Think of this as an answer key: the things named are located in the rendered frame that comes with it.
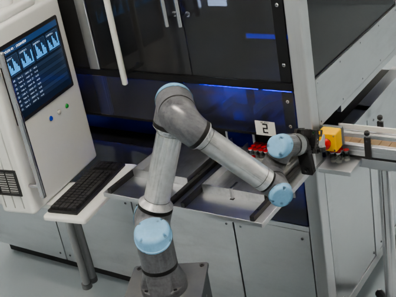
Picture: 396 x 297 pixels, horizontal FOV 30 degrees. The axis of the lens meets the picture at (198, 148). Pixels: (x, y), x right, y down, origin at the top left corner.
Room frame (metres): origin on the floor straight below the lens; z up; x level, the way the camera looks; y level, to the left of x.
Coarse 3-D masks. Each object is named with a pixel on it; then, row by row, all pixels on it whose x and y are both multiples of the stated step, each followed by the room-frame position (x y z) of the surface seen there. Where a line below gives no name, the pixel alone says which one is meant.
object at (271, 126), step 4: (256, 120) 2.54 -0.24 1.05; (256, 124) 2.54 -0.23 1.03; (260, 124) 2.53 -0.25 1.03; (268, 124) 2.51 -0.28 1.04; (272, 124) 2.50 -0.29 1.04; (256, 128) 2.54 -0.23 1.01; (260, 128) 2.53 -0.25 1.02; (268, 128) 2.51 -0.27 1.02; (272, 128) 2.50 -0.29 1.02; (256, 132) 2.54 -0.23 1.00; (260, 132) 2.53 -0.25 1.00; (268, 132) 2.51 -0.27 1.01; (272, 132) 2.50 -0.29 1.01
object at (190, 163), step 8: (184, 144) 2.79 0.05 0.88; (184, 152) 2.72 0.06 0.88; (192, 152) 2.71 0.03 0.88; (200, 152) 2.69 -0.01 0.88; (144, 160) 2.65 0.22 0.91; (184, 160) 2.65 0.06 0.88; (192, 160) 2.63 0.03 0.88; (200, 160) 2.62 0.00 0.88; (208, 160) 2.56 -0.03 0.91; (136, 168) 2.61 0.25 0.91; (144, 168) 2.64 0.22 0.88; (184, 168) 2.58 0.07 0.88; (192, 168) 2.57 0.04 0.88; (200, 168) 2.51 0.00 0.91; (136, 176) 2.59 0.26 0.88; (144, 176) 2.56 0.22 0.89; (176, 176) 2.46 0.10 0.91; (184, 176) 2.51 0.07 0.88; (192, 176) 2.46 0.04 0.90; (184, 184) 2.45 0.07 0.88
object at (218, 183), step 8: (296, 160) 2.41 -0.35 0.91; (224, 168) 2.49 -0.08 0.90; (288, 168) 2.37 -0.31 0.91; (216, 176) 2.44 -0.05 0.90; (224, 176) 2.46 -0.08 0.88; (232, 176) 2.44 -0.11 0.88; (208, 184) 2.35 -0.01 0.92; (216, 184) 2.40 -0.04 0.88; (224, 184) 2.39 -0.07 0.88; (232, 184) 2.38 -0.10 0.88; (240, 184) 2.37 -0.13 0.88; (248, 184) 2.36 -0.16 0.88; (208, 192) 2.36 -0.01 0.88; (216, 192) 2.33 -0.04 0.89; (224, 192) 2.31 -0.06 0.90; (240, 192) 2.27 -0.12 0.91; (248, 192) 2.25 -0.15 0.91; (256, 192) 2.29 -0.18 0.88; (256, 200) 2.23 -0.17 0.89
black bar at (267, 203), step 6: (294, 168) 2.39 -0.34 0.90; (300, 168) 2.39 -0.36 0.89; (288, 174) 2.35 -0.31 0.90; (294, 174) 2.35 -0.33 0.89; (288, 180) 2.31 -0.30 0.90; (264, 204) 2.17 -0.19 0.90; (258, 210) 2.14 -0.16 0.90; (264, 210) 2.16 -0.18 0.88; (252, 216) 2.11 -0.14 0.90; (258, 216) 2.13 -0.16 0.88
